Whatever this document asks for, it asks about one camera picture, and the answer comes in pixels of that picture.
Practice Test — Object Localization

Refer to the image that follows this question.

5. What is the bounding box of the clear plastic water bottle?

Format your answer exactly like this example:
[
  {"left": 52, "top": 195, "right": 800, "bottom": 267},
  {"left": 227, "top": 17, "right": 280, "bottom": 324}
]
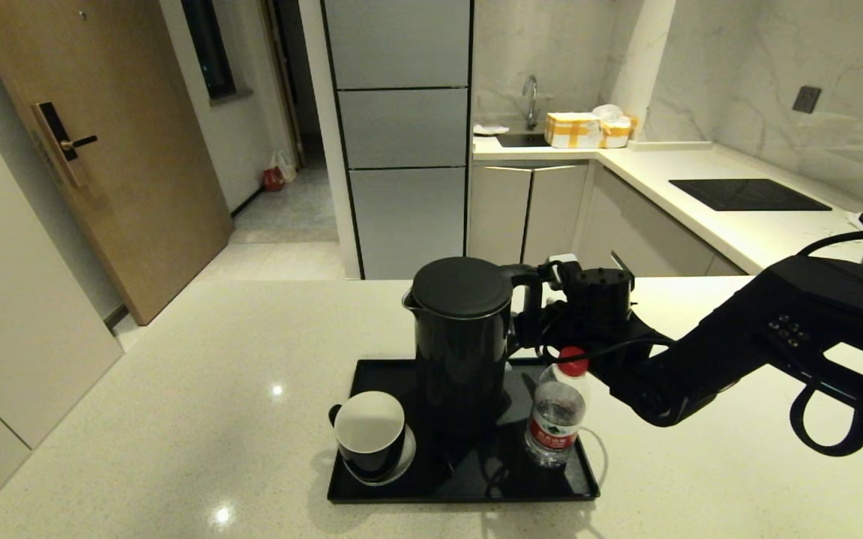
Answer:
[{"left": 525, "top": 346, "right": 591, "bottom": 469}]

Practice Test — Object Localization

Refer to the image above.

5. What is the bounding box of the black electric kettle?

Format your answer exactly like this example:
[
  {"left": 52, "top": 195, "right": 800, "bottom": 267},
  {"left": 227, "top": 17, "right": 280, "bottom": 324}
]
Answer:
[{"left": 402, "top": 257, "right": 544, "bottom": 435}]

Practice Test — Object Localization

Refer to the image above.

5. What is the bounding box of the grey counter drawer cabinet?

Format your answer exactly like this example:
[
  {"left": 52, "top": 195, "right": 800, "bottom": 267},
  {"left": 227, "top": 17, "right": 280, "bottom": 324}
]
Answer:
[{"left": 573, "top": 164, "right": 748, "bottom": 278}]

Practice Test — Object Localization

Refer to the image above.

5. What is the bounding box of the grey sink base cabinet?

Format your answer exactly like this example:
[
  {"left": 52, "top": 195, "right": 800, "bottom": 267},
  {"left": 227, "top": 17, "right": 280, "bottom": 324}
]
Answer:
[{"left": 469, "top": 162, "right": 589, "bottom": 270}]

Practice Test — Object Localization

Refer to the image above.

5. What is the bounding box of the small box with yellow tape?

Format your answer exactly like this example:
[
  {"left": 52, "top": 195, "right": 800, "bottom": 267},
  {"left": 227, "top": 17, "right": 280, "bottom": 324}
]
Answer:
[{"left": 599, "top": 116, "right": 638, "bottom": 148}]

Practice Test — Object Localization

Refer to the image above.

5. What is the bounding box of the large box with yellow tape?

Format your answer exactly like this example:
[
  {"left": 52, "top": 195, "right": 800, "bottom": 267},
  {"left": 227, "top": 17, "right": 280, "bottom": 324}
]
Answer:
[{"left": 544, "top": 112, "right": 601, "bottom": 149}]

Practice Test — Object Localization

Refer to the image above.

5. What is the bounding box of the black induction cooktop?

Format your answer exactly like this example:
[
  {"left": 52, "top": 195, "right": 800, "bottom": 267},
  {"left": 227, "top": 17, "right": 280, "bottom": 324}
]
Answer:
[{"left": 668, "top": 178, "right": 833, "bottom": 212}]

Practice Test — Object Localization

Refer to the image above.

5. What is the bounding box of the chrome sink faucet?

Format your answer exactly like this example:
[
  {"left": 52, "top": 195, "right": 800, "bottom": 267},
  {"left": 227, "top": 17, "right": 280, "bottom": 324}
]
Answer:
[{"left": 522, "top": 74, "right": 540, "bottom": 131}]

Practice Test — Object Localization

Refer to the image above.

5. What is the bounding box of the round white coaster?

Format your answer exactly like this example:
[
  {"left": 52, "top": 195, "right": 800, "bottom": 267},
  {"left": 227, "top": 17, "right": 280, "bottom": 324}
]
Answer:
[{"left": 341, "top": 421, "right": 418, "bottom": 487}]

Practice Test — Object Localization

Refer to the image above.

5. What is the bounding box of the black rectangular tray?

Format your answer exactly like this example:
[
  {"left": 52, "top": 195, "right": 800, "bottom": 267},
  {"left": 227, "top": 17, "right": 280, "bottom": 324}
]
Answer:
[{"left": 328, "top": 358, "right": 601, "bottom": 503}]

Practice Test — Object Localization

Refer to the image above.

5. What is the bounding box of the tall grey cabinet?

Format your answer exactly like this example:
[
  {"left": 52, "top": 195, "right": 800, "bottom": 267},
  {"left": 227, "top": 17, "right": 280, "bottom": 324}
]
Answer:
[{"left": 320, "top": 0, "right": 473, "bottom": 281}]

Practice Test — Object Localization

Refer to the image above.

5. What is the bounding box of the dark window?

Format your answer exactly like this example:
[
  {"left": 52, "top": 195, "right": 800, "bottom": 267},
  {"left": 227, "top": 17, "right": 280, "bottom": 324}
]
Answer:
[{"left": 180, "top": 0, "right": 238, "bottom": 101}]

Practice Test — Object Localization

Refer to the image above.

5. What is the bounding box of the brown wooden door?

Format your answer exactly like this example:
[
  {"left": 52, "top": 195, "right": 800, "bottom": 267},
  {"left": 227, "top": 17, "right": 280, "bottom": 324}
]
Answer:
[{"left": 0, "top": 0, "right": 234, "bottom": 326}]

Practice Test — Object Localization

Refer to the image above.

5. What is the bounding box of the black electronic door lock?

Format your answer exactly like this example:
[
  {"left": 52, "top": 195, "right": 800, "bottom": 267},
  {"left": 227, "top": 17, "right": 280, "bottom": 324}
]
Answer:
[{"left": 33, "top": 102, "right": 99, "bottom": 188}]

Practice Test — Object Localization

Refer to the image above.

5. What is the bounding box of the white side cabinet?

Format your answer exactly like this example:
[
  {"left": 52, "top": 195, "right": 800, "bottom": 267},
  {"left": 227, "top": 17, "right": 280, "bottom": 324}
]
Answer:
[{"left": 0, "top": 133, "right": 123, "bottom": 517}]

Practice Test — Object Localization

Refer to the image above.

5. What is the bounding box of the black power cord with plug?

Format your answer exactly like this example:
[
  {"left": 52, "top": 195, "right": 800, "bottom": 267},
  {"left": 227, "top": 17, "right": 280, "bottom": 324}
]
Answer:
[{"left": 420, "top": 438, "right": 469, "bottom": 484}]

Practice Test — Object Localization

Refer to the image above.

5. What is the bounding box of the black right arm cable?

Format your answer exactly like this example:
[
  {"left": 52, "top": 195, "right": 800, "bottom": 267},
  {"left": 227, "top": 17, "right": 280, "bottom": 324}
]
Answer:
[{"left": 789, "top": 230, "right": 863, "bottom": 457}]

